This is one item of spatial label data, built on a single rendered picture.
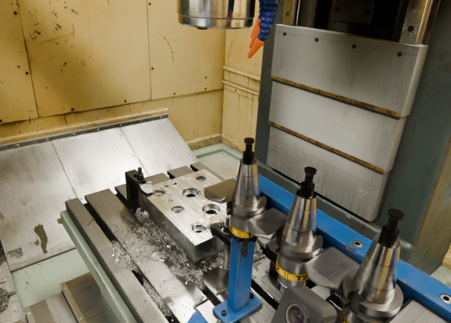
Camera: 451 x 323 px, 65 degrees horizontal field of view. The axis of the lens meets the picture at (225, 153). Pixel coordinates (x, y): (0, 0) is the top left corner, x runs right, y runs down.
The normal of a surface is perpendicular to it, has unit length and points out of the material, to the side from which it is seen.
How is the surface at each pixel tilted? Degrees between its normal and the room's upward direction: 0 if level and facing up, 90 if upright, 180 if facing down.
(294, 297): 63
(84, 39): 90
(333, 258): 0
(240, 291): 90
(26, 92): 90
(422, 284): 0
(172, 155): 24
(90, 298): 7
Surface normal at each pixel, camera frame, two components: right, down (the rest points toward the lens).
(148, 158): 0.29, -0.67
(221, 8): 0.16, 0.43
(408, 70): -0.80, 0.22
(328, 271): 0.04, -0.90
